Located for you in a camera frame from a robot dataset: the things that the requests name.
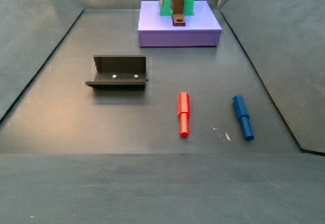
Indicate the black angled fixture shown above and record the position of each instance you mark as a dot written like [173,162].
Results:
[119,71]

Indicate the blue peg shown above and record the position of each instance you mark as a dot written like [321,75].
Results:
[244,117]

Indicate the green U-shaped block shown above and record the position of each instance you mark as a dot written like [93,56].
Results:
[168,11]

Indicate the purple base block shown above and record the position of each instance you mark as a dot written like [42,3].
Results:
[157,33]

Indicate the red peg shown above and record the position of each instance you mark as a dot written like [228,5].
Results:
[184,113]

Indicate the brown L-shaped holed bracket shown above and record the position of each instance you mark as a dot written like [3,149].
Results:
[178,17]

